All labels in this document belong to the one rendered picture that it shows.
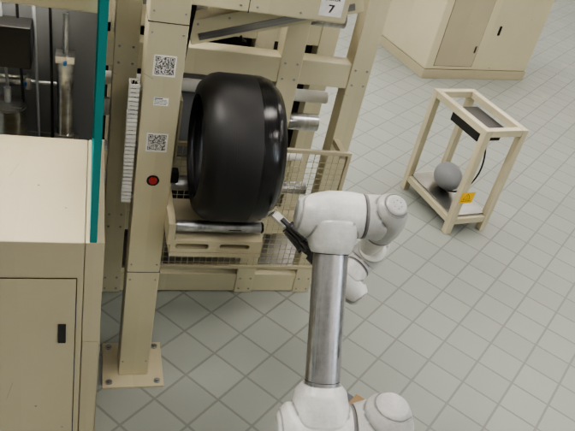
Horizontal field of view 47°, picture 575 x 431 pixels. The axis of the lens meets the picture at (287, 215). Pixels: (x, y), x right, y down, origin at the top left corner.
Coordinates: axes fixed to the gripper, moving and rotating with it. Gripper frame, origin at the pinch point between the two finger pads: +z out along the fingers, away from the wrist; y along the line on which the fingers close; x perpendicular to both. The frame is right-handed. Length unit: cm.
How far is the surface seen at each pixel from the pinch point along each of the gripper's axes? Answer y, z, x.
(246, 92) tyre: -27.2, 37.9, 11.9
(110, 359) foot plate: 101, 17, -60
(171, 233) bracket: 12.5, 25.2, -29.2
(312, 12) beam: -34, 45, 53
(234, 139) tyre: -25.5, 27.7, -4.2
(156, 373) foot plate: 96, -2, -50
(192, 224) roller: 14.0, 22.8, -20.2
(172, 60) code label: -36, 59, -5
